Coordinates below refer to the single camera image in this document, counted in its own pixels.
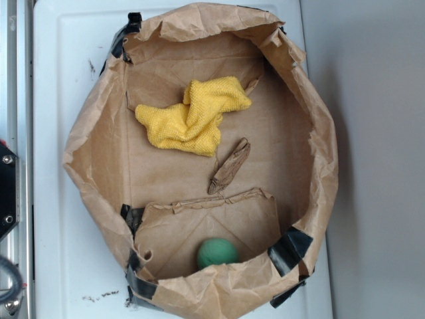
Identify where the yellow microfiber cloth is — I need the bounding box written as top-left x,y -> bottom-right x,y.
135,76 -> 252,157

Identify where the green ball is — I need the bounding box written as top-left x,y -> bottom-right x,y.
197,238 -> 239,269

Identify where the brown paper bag bin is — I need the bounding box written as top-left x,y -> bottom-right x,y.
63,3 -> 338,318

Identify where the aluminium frame rail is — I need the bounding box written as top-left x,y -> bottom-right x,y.
1,1 -> 35,318

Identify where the white tray table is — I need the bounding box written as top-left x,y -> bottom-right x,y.
33,1 -> 183,318

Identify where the torn brown paper scrap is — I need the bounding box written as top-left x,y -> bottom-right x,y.
208,138 -> 251,195

